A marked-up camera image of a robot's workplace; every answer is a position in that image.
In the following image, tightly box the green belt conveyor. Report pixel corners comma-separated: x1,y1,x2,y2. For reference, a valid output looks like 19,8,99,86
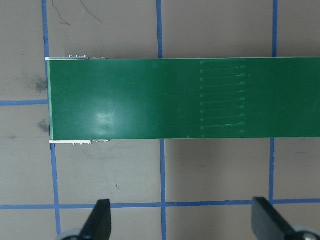
45,53,320,146

